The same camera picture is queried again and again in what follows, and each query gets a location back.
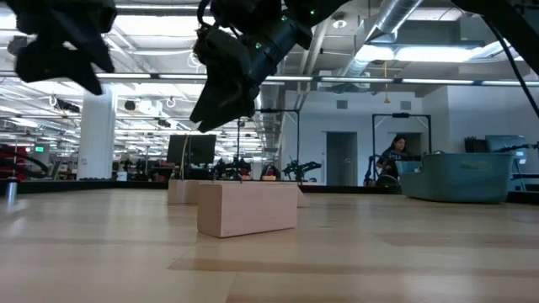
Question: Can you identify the large natural wood rectangular block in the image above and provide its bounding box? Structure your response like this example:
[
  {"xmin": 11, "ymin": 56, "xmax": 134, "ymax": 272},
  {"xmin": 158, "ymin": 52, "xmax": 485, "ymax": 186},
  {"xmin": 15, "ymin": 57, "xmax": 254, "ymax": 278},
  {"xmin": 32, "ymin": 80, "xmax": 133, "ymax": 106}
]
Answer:
[{"xmin": 196, "ymin": 182, "xmax": 299, "ymax": 239}]

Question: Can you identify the silver ventilation duct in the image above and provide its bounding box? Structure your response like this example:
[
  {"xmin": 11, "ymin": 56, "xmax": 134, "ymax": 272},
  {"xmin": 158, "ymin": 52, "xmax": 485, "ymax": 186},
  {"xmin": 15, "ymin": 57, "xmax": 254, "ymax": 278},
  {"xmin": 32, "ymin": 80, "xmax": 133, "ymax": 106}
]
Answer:
[{"xmin": 336, "ymin": 0, "xmax": 424, "ymax": 85}]

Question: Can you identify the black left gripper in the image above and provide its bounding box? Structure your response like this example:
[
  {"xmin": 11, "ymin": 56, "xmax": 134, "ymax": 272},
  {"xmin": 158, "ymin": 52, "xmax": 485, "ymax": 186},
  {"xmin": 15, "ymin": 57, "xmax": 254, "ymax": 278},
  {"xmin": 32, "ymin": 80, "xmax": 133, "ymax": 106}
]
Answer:
[{"xmin": 14, "ymin": 24, "xmax": 115, "ymax": 96}]

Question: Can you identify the hanging yellow cord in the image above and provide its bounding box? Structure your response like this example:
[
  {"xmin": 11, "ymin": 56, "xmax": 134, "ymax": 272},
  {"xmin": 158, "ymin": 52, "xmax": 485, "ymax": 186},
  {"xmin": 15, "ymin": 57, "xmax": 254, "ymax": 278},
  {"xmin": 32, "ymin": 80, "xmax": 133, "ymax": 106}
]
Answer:
[{"xmin": 382, "ymin": 61, "xmax": 391, "ymax": 104}]

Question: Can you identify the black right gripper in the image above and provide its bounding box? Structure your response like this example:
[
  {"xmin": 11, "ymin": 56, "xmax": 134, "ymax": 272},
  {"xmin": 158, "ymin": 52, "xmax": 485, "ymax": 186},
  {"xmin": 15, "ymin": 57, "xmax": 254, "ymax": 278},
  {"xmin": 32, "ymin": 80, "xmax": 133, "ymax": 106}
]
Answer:
[{"xmin": 189, "ymin": 19, "xmax": 312, "ymax": 134}]

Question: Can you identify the white building column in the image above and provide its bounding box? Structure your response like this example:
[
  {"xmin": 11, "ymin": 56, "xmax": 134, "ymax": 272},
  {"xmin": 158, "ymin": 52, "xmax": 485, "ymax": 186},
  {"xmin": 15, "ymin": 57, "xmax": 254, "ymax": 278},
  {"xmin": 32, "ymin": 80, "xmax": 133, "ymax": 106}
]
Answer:
[{"xmin": 77, "ymin": 83, "xmax": 117, "ymax": 181}]

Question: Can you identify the black monitor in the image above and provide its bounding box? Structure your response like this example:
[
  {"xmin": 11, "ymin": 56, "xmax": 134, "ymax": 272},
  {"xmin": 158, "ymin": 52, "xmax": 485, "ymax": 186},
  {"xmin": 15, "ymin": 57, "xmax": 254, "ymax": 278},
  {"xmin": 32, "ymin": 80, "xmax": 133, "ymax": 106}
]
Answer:
[{"xmin": 166, "ymin": 134, "xmax": 217, "ymax": 166}]

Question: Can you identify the metal cylinder post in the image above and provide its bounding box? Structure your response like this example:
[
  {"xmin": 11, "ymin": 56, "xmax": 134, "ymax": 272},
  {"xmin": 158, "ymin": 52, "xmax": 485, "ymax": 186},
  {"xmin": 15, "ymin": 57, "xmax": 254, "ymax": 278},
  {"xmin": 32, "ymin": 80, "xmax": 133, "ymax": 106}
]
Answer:
[{"xmin": 5, "ymin": 176, "xmax": 19, "ymax": 206}]

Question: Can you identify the person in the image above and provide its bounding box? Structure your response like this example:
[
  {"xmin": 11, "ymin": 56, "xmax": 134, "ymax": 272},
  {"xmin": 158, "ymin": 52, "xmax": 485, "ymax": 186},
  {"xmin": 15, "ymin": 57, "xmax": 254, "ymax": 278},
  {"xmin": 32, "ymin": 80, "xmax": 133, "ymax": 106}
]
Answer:
[{"xmin": 376, "ymin": 135, "xmax": 422, "ymax": 182}]

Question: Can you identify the teal plastic bin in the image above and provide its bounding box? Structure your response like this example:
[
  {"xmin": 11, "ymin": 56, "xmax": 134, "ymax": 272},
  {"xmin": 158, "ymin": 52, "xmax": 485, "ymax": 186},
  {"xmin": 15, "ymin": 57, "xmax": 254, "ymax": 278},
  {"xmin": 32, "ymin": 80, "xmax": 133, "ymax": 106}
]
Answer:
[{"xmin": 395, "ymin": 152, "xmax": 515, "ymax": 205}]

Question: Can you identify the natural wood arch block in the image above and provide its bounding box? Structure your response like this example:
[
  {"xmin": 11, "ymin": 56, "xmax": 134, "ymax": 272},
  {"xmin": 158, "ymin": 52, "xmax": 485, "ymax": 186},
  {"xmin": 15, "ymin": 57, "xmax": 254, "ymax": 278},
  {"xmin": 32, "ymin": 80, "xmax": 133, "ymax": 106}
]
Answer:
[{"xmin": 167, "ymin": 178, "xmax": 200, "ymax": 206}]

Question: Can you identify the grey desk monitor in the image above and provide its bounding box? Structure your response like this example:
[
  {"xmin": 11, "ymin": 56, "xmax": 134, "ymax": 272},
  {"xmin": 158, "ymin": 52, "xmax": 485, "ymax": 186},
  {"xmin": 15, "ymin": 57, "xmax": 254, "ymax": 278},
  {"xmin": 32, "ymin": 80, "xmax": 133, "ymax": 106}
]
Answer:
[{"xmin": 484, "ymin": 134, "xmax": 526, "ymax": 160}]

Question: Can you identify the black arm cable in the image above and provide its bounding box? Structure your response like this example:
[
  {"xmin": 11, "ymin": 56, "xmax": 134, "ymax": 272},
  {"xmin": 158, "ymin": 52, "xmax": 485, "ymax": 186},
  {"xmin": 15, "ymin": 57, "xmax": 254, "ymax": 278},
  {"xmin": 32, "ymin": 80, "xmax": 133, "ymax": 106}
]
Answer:
[{"xmin": 479, "ymin": 16, "xmax": 539, "ymax": 121}]

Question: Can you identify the black metal frame stand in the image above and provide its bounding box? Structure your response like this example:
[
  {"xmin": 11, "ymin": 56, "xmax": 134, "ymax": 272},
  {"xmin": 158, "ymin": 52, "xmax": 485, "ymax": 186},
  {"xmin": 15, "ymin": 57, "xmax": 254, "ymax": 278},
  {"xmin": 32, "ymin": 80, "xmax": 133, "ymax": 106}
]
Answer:
[
  {"xmin": 237, "ymin": 108, "xmax": 301, "ymax": 184},
  {"xmin": 371, "ymin": 112, "xmax": 432, "ymax": 186}
]

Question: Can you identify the long ceiling light bar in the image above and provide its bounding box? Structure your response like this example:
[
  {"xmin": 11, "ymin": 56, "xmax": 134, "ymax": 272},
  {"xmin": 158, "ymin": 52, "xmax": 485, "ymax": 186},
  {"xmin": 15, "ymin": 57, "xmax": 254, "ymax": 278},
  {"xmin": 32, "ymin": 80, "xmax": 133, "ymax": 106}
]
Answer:
[{"xmin": 0, "ymin": 71, "xmax": 539, "ymax": 88}]

